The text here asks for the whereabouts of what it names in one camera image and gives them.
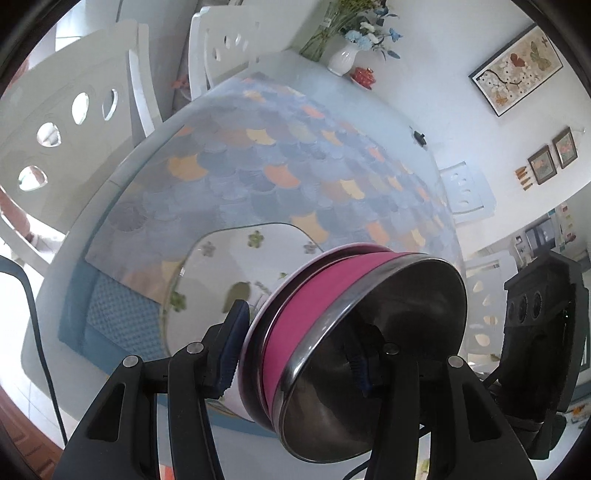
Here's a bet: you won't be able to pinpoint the black cable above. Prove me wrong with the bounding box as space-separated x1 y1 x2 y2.
0 256 68 450

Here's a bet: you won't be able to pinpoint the small framed picture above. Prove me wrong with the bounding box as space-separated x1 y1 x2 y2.
527 145 557 185
551 127 578 169

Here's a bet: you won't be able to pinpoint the pink steel-lined bowl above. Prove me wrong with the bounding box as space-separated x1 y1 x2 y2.
240 243 467 463

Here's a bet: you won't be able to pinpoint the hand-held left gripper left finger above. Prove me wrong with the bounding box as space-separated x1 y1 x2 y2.
53 299 250 480

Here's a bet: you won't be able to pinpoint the blue mesh table mat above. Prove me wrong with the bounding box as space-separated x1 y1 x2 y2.
58 265 169 358

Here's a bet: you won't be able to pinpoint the white ceramic vase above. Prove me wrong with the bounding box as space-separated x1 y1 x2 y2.
327 44 360 77

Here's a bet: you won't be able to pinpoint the white chair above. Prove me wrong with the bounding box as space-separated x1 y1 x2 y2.
187 4 291 100
0 21 162 241
438 161 495 224
464 253 520 365

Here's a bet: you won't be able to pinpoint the clear glass vase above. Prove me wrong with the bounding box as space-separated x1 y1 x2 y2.
299 30 332 62

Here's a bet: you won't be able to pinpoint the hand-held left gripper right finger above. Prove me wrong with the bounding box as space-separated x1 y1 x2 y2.
344 332 539 480

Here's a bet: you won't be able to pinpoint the scale pattern table mat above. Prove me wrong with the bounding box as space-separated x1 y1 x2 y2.
85 73 462 305

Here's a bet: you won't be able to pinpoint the large framed butterfly picture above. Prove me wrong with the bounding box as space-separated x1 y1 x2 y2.
470 24 564 118

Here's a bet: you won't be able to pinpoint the white floral print plate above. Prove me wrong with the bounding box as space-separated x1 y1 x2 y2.
161 223 331 416

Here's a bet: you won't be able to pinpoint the blue and white flowers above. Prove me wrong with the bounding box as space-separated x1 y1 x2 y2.
342 0 402 61

